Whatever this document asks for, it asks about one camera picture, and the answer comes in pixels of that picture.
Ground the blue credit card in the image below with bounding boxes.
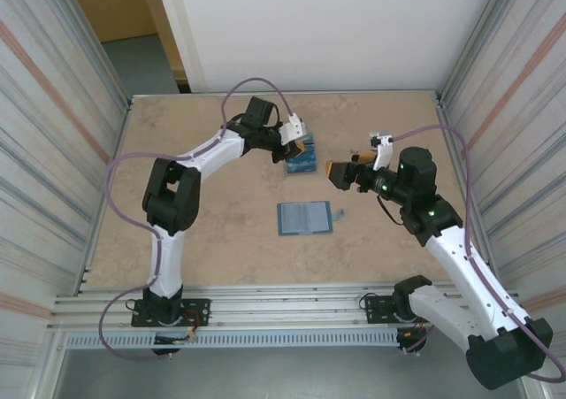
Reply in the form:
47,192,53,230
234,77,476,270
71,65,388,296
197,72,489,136
284,150,320,176

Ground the blue card holder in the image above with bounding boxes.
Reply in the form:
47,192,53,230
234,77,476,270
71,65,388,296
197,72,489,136
275,200,346,239

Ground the tan wooden door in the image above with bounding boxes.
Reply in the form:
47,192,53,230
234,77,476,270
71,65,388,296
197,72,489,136
64,0,187,94

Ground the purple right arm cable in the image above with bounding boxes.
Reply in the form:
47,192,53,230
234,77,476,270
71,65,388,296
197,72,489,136
389,124,562,383

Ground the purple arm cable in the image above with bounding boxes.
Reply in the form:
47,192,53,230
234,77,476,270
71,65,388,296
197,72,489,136
389,124,562,383
99,77,294,362

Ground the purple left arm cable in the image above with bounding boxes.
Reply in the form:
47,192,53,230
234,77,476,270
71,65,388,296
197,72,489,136
99,77,294,362

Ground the thin black right gripper cable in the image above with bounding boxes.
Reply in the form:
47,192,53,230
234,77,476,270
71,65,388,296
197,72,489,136
376,194,404,226

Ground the translucent enclosure side panel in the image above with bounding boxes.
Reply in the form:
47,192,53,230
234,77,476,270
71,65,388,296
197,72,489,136
434,0,566,399
0,0,134,399

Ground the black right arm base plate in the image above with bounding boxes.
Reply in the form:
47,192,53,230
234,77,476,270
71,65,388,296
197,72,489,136
363,295,444,326

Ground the aluminium mounting rail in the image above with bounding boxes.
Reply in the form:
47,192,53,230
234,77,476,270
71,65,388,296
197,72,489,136
50,282,530,330

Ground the red black wire bundle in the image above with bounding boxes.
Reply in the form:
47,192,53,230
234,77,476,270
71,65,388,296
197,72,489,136
179,308,210,344
400,313,433,345

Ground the slotted grey cable duct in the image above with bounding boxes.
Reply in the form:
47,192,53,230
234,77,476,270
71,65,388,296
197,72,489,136
65,330,399,350

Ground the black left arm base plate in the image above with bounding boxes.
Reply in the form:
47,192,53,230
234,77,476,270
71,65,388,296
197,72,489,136
131,298,211,328

